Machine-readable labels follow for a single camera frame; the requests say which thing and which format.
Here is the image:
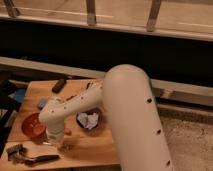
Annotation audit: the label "wooden table board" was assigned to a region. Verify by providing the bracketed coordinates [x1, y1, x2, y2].
[0, 81, 119, 171]

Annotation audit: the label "grey metal clamp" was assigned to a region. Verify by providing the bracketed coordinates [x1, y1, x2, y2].
[6, 144, 26, 163]

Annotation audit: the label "crumpled white paper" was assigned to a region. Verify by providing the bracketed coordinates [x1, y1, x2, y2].
[77, 113, 99, 130]

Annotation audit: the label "blue sponge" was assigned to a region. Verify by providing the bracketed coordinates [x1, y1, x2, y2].
[37, 98, 47, 109]

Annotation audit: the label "blue object at left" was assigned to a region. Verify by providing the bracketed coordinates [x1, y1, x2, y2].
[10, 89, 26, 103]

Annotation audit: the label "red bowl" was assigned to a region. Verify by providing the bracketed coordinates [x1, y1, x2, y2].
[21, 113, 45, 138]

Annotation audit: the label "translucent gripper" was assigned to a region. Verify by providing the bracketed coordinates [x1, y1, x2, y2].
[47, 133, 64, 147]

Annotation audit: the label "black remote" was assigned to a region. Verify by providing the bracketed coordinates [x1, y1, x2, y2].
[52, 78, 67, 93]

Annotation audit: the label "dark purple bowl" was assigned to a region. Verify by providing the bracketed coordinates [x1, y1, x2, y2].
[76, 108, 102, 130]

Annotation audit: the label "silver fork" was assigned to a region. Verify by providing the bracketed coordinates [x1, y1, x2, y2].
[42, 142, 72, 151]

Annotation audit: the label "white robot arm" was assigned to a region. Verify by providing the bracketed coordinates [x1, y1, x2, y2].
[39, 64, 176, 171]

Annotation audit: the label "black handled tool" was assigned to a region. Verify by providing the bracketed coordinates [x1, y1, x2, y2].
[24, 155, 60, 166]

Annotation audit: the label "dark red grapes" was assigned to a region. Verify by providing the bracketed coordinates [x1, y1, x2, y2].
[66, 95, 76, 101]

